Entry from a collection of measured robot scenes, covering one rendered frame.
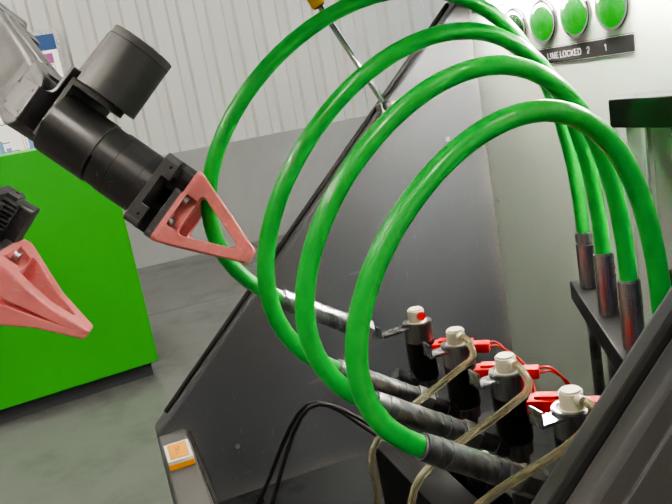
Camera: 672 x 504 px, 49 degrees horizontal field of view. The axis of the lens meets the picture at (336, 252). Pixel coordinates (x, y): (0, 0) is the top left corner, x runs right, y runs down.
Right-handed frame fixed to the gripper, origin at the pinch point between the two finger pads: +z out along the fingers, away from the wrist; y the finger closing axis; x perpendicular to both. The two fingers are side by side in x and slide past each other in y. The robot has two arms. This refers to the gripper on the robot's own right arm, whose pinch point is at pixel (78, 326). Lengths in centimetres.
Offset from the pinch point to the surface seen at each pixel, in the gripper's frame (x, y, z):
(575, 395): -5.5, 15.2, 29.3
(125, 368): 331, -139, 17
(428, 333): 17.4, 10.0, 27.1
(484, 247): 55, 20, 40
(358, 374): -8.9, 9.6, 15.3
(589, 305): 17.9, 20.9, 39.1
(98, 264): 331, -98, -24
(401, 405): 0.1, 7.0, 22.2
